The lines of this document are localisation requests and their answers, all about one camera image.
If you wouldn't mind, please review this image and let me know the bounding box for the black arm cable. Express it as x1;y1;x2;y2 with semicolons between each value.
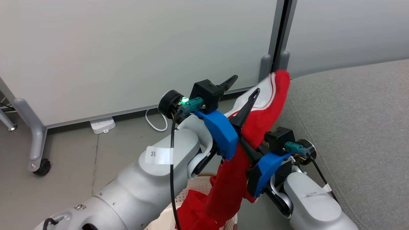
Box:
170;109;188;230
308;157;341;203

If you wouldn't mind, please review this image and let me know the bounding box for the black caster wheel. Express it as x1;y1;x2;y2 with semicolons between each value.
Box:
33;159;51;176

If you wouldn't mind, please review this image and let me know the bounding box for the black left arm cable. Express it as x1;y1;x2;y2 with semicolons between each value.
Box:
170;109;188;230

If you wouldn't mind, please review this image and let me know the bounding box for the white power strip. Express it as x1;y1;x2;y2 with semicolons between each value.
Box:
89;117;116;134

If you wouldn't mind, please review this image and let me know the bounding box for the grey fabric sofa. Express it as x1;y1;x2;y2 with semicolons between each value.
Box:
275;59;409;230

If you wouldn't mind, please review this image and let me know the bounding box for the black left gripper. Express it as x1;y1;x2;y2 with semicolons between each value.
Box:
158;75;239;121

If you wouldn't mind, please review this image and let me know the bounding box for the blue right camera mount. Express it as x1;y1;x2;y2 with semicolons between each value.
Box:
247;152;291;198

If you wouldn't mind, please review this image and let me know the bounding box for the grey partition leg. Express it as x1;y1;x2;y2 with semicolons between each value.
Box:
13;97;48;173

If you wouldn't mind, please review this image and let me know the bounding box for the black right camera box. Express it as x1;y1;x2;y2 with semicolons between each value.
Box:
264;127;296;152

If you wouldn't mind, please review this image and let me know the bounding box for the black camera box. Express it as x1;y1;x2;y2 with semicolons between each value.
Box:
190;79;225;114
264;127;296;152

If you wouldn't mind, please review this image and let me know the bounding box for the grey partition foot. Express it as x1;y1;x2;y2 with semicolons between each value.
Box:
279;50;291;72
259;54;272;82

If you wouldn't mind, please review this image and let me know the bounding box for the white paper label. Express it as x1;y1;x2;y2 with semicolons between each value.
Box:
145;146;174;165

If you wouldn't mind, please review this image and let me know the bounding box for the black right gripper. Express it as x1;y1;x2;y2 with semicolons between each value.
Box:
229;88;317;193

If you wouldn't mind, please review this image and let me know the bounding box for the red white clothing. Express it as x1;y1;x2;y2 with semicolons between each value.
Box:
175;70;291;230

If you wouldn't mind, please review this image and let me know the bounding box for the grey vertical partition post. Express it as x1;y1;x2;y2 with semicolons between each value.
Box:
268;0;298;74

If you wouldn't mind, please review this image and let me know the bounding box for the cream perforated laundry basket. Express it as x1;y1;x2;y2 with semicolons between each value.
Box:
145;172;239;230

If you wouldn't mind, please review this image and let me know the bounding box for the large white partition panel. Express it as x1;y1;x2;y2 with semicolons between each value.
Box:
0;0;285;129

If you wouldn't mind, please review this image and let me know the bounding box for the metal stand leg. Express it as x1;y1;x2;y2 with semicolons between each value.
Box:
0;109;18;132

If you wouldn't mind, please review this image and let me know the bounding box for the white power cable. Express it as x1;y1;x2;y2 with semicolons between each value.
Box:
145;109;168;132

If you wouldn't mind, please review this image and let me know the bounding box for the black left camera box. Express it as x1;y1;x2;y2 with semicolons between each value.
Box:
190;79;225;114

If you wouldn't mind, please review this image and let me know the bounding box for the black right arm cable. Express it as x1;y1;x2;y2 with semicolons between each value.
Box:
308;157;341;203

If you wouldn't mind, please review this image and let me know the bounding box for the white partition panel beside sofa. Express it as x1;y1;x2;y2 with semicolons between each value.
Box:
286;0;409;79

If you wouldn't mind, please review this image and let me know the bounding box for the teal right cable connector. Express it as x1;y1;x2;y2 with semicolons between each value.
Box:
284;142;311;159

